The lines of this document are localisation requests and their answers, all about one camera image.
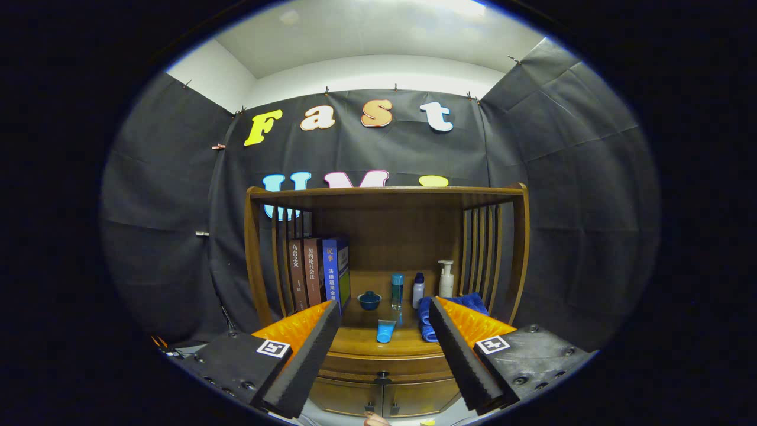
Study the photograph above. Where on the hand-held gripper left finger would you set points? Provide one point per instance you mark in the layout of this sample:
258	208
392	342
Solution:
307	361

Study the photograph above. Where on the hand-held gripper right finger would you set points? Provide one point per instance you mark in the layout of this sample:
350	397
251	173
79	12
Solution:
458	361

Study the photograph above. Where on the wooden drawer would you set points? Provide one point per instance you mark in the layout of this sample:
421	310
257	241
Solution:
355	365

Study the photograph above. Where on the blue cosmetic tube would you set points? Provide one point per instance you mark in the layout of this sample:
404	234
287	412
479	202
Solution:
386	332

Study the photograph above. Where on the wooden cabinet door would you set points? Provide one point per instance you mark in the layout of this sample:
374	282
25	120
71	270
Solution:
420	397
346	396

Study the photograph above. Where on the wooden countertop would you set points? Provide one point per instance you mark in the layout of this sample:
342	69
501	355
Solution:
361	334

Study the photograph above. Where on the wooden cabinet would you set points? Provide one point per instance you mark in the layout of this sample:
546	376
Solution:
384	231

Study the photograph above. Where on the blue folded towel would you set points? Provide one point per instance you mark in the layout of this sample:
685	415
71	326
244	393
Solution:
426	325

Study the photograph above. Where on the white pump bottle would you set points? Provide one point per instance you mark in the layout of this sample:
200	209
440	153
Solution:
446	283

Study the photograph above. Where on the white bottle blue cap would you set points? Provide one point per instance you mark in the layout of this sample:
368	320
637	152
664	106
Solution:
418	293

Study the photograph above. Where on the blue lidded teacup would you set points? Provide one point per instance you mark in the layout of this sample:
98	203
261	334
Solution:
369	302

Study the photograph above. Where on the dark brown book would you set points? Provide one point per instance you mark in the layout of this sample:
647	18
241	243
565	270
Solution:
297	275

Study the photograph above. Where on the reddish brown book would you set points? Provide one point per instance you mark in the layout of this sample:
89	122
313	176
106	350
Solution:
313	272

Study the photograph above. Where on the blue book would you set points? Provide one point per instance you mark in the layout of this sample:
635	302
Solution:
332	272

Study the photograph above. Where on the teal glass bottle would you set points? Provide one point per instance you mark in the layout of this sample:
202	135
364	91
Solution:
397	291

